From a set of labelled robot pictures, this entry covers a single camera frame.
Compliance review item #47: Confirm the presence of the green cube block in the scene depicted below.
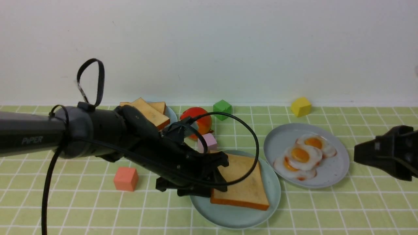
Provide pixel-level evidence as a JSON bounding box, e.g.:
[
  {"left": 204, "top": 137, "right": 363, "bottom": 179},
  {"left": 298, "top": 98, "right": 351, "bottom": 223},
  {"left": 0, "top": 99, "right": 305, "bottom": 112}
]
[{"left": 213, "top": 100, "right": 232, "bottom": 121}]

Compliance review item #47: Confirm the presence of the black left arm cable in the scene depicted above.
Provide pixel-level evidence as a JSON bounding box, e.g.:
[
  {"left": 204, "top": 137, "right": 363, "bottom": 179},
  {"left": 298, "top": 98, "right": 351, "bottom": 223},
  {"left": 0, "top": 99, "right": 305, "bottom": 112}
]
[{"left": 41, "top": 58, "right": 260, "bottom": 235}]

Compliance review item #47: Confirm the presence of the light blue bread plate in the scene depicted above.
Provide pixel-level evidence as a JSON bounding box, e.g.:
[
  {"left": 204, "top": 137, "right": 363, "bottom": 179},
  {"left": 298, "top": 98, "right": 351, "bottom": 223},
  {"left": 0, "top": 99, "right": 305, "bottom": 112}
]
[{"left": 163, "top": 106, "right": 178, "bottom": 128}]

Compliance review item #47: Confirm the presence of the salmon cube block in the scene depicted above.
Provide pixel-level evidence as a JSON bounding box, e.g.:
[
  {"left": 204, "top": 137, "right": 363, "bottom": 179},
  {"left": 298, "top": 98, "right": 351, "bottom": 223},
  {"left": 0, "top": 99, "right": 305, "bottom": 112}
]
[{"left": 113, "top": 167, "right": 139, "bottom": 192}]

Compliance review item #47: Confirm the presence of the toast slice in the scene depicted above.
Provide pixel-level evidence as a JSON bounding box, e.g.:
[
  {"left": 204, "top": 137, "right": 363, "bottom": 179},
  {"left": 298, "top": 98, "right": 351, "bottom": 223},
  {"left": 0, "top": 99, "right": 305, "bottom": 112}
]
[
  {"left": 132, "top": 98, "right": 170, "bottom": 130},
  {"left": 210, "top": 153, "right": 270, "bottom": 211},
  {"left": 119, "top": 102, "right": 166, "bottom": 115}
]

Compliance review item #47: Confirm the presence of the grey-blue egg plate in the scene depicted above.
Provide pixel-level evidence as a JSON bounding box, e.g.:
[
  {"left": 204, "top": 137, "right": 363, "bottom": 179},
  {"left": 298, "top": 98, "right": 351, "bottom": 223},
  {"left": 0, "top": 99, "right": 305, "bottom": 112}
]
[{"left": 263, "top": 123, "right": 349, "bottom": 189}]

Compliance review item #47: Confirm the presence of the yellow cube block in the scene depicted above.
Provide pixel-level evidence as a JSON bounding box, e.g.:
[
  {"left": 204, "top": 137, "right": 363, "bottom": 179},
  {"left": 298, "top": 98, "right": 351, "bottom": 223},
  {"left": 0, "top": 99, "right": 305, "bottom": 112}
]
[{"left": 291, "top": 97, "right": 312, "bottom": 118}]

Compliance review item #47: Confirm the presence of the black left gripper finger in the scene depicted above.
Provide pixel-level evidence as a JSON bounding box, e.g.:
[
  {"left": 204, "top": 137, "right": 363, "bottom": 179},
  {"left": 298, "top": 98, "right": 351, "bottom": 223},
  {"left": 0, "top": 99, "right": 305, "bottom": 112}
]
[
  {"left": 196, "top": 151, "right": 229, "bottom": 183},
  {"left": 155, "top": 177, "right": 214, "bottom": 198}
]

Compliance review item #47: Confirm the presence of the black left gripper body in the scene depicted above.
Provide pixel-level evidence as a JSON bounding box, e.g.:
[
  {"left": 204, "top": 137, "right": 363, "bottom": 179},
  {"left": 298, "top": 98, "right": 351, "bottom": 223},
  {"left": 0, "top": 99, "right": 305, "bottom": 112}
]
[{"left": 122, "top": 105, "right": 209, "bottom": 188}]

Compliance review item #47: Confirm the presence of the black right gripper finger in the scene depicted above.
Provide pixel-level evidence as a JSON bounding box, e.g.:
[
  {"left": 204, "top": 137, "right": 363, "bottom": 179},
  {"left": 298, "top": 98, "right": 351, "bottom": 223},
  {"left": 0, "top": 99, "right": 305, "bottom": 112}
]
[{"left": 354, "top": 140, "right": 379, "bottom": 167}]

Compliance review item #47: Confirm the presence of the pink-lilac cube block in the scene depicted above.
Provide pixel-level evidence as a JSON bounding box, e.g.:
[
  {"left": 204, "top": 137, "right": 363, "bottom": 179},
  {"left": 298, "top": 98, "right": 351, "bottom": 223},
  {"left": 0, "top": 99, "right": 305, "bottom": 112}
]
[{"left": 197, "top": 133, "right": 217, "bottom": 153}]

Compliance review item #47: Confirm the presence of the red apple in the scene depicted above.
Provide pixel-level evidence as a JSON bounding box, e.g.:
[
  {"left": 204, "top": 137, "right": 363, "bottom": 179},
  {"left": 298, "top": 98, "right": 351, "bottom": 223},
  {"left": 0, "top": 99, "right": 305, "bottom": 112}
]
[{"left": 180, "top": 107, "right": 214, "bottom": 135}]

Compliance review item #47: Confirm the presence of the teal empty plate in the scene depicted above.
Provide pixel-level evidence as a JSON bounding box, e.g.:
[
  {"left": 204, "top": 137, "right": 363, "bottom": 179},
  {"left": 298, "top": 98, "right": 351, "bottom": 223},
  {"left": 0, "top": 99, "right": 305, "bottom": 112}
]
[{"left": 190, "top": 159, "right": 282, "bottom": 230}]

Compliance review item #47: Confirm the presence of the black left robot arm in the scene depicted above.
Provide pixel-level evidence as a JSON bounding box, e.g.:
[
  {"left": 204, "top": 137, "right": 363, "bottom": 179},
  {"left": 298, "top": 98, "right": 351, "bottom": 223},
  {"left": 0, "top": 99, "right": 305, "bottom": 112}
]
[{"left": 0, "top": 107, "right": 229, "bottom": 197}]

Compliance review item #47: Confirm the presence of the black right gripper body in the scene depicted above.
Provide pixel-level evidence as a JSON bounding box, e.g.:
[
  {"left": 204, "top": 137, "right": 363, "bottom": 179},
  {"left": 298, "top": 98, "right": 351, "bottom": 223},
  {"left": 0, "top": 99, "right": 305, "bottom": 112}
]
[{"left": 373, "top": 125, "right": 418, "bottom": 181}]

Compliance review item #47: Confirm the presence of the fried egg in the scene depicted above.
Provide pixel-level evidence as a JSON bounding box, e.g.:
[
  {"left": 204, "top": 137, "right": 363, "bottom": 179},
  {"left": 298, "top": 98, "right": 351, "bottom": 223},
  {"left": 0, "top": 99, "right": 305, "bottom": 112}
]
[
  {"left": 273, "top": 156, "right": 317, "bottom": 181},
  {"left": 283, "top": 144, "right": 322, "bottom": 171},
  {"left": 295, "top": 134, "right": 337, "bottom": 159}
]

